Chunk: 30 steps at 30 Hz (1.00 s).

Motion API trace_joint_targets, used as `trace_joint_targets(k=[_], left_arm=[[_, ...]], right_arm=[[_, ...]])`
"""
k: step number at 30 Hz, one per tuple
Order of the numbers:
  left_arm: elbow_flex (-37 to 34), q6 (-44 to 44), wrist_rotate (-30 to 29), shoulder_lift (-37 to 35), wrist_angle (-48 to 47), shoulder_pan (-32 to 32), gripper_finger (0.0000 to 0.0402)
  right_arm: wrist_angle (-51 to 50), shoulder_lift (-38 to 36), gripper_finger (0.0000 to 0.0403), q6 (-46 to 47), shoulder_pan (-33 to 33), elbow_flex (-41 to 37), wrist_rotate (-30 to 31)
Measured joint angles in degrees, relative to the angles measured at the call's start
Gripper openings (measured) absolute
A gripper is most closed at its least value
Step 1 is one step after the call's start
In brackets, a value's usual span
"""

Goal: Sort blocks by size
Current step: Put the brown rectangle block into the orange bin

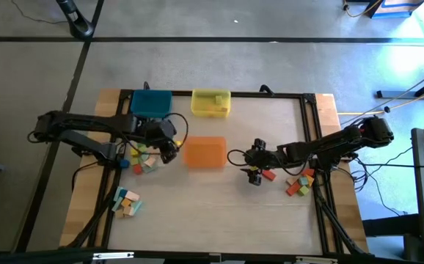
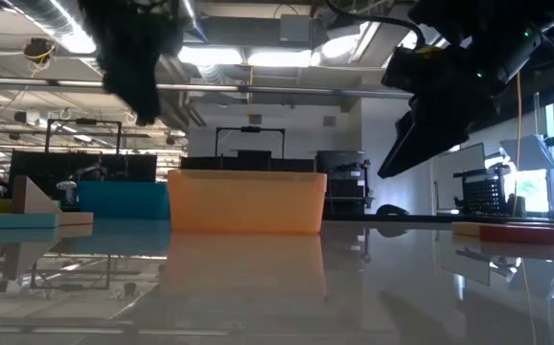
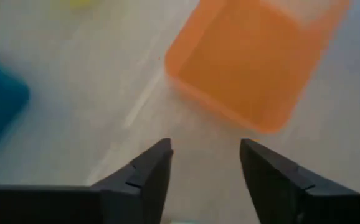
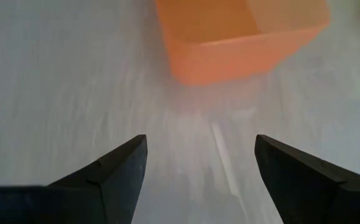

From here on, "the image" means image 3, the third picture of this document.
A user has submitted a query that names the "orange plastic bin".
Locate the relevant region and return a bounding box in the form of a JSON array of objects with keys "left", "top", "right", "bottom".
[{"left": 164, "top": 0, "right": 352, "bottom": 134}]

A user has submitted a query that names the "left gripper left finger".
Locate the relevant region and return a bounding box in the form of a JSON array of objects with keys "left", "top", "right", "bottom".
[{"left": 89, "top": 138, "right": 174, "bottom": 224}]

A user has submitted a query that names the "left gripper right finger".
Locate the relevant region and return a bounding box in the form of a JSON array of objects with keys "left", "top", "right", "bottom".
[{"left": 239, "top": 138, "right": 360, "bottom": 224}]

